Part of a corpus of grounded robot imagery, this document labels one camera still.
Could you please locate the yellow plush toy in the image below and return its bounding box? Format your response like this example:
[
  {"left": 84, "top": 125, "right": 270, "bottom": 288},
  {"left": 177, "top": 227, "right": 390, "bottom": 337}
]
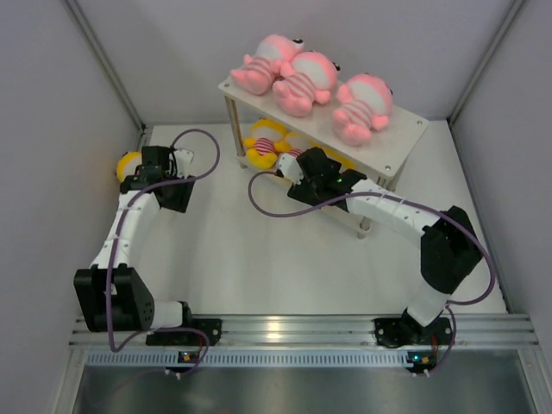
[
  {"left": 322, "top": 147, "right": 356, "bottom": 169},
  {"left": 243, "top": 117, "right": 290, "bottom": 170},
  {"left": 274, "top": 131, "right": 315, "bottom": 158}
]

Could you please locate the yellow plush toy wall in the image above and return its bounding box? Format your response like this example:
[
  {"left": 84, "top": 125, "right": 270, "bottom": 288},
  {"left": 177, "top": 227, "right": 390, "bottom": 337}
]
[{"left": 116, "top": 152, "right": 141, "bottom": 183}]

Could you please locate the pink plush toy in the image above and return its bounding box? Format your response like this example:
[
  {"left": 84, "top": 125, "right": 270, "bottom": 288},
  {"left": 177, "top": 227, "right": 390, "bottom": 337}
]
[
  {"left": 332, "top": 73, "right": 393, "bottom": 147},
  {"left": 229, "top": 34, "right": 304, "bottom": 96},
  {"left": 272, "top": 51, "right": 341, "bottom": 117}
]

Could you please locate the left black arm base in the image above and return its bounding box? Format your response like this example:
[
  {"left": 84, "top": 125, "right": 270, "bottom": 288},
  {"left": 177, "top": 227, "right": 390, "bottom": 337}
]
[{"left": 146, "top": 318, "right": 223, "bottom": 347}]

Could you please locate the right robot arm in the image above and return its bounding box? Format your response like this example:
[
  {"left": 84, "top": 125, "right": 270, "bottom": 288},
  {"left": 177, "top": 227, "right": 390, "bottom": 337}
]
[{"left": 277, "top": 147, "right": 482, "bottom": 342}]

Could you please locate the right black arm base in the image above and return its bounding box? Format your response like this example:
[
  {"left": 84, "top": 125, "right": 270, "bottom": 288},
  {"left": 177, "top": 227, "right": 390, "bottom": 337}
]
[{"left": 373, "top": 317, "right": 452, "bottom": 348}]

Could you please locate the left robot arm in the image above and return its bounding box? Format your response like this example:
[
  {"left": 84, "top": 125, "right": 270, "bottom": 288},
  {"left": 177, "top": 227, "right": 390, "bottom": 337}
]
[{"left": 73, "top": 146, "right": 195, "bottom": 345}]

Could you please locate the white two-tier shelf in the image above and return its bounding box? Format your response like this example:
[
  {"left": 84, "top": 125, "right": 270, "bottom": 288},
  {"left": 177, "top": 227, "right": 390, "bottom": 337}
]
[{"left": 217, "top": 75, "right": 430, "bottom": 240}]

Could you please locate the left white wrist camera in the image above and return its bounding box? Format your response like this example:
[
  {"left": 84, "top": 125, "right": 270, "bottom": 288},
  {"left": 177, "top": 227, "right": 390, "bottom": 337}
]
[{"left": 173, "top": 149, "right": 194, "bottom": 179}]

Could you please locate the grey slotted cable duct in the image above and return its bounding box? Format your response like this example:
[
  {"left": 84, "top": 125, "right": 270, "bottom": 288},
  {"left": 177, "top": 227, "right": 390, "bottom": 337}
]
[{"left": 86, "top": 349, "right": 417, "bottom": 367}]

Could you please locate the aluminium mounting rail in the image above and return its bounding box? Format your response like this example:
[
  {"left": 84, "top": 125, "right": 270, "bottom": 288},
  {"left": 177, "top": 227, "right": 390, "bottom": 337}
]
[{"left": 68, "top": 313, "right": 540, "bottom": 347}]

